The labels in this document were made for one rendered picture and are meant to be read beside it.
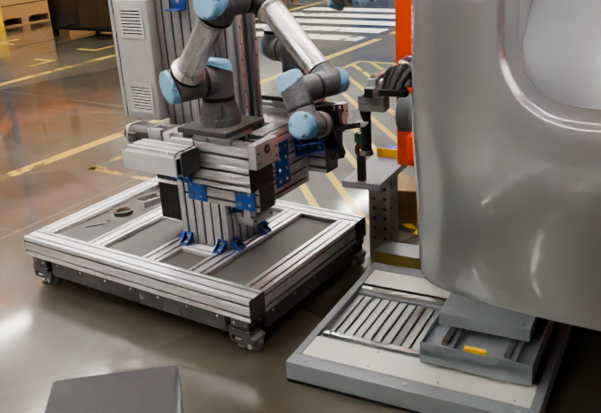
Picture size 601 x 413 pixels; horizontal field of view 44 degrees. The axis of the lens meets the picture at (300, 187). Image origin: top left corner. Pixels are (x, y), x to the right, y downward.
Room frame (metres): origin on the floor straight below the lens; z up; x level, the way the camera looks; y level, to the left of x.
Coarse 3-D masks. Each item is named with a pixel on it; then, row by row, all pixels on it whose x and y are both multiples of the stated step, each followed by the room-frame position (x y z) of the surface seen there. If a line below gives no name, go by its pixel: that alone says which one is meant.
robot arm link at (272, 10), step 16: (256, 0) 2.27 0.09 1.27; (272, 0) 2.26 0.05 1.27; (272, 16) 2.24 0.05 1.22; (288, 16) 2.23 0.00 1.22; (288, 32) 2.19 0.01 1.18; (304, 32) 2.20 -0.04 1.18; (288, 48) 2.18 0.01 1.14; (304, 48) 2.14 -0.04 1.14; (304, 64) 2.12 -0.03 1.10; (320, 64) 2.10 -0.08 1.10; (336, 80) 2.07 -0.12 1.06
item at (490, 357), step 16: (544, 320) 2.21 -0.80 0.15; (432, 336) 2.15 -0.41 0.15; (448, 336) 2.09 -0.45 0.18; (464, 336) 2.14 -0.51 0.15; (480, 336) 2.13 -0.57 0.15; (496, 336) 2.13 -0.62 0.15; (544, 336) 2.08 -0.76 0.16; (432, 352) 2.07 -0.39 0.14; (448, 352) 2.04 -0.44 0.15; (464, 352) 2.02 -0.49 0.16; (480, 352) 2.00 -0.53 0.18; (496, 352) 2.03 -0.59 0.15; (512, 352) 2.00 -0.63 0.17; (528, 352) 2.02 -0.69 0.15; (464, 368) 2.02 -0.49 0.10; (480, 368) 1.99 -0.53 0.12; (496, 368) 1.97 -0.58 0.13; (512, 368) 1.95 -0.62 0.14; (528, 368) 1.93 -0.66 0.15; (528, 384) 1.92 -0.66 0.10
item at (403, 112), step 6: (408, 96) 2.41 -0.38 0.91; (402, 102) 2.39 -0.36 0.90; (408, 102) 2.38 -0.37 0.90; (396, 108) 2.39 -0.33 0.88; (402, 108) 2.38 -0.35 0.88; (408, 108) 2.37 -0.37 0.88; (396, 114) 2.38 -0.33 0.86; (402, 114) 2.37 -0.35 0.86; (408, 114) 2.36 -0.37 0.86; (396, 120) 2.38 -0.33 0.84; (402, 120) 2.37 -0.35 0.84; (408, 120) 2.36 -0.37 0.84; (396, 126) 2.40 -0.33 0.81; (402, 126) 2.38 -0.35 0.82; (408, 126) 2.37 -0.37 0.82
